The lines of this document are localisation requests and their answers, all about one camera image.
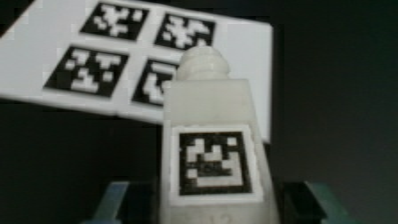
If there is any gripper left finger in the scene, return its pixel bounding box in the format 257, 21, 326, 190
88, 181, 157, 224

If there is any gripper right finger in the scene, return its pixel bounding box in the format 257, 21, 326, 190
282, 181, 356, 224

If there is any white table leg back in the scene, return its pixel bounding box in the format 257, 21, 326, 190
161, 46, 282, 224

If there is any white fiducial marker sheet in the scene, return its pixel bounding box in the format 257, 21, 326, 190
0, 0, 274, 138

